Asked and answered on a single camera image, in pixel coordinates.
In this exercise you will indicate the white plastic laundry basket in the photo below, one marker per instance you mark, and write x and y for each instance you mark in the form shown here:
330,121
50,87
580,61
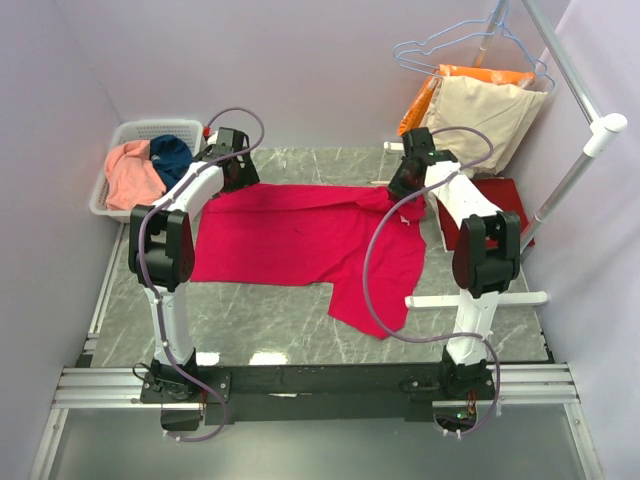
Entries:
190,131

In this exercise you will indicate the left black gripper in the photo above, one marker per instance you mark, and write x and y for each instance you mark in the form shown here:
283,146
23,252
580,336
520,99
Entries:
248,174

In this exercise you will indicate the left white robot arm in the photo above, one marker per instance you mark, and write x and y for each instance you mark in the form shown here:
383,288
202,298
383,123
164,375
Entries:
161,246

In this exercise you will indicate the black base beam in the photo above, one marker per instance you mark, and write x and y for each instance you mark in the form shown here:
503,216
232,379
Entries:
407,391

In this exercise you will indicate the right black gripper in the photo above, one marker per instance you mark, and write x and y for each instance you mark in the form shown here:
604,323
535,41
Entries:
395,186

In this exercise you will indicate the blue wire hanger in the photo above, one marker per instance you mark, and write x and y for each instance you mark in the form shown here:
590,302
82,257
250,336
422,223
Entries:
478,43

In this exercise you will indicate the aluminium rail frame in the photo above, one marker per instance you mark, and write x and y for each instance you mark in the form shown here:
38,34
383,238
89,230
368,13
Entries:
111,388

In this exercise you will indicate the salmon pink t shirt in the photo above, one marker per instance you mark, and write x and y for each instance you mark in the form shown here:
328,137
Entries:
131,176

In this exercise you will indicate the folded dark red t shirt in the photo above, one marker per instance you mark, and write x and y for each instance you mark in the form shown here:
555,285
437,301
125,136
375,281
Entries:
500,191

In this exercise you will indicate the dark blue t shirt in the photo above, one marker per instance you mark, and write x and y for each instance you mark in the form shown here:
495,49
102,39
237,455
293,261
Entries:
170,157

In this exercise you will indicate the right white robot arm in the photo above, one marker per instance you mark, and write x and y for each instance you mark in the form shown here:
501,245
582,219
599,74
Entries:
486,257

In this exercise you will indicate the metal clothes rack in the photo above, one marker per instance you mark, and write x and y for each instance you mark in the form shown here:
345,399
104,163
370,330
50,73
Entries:
586,253

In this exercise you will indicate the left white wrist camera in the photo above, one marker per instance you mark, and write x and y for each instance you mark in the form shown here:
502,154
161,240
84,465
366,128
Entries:
210,136

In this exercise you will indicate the pink red t shirt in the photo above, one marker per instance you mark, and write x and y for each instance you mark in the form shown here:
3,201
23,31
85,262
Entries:
296,235

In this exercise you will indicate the beige hanging garment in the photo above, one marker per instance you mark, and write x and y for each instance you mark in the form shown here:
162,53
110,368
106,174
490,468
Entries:
503,113

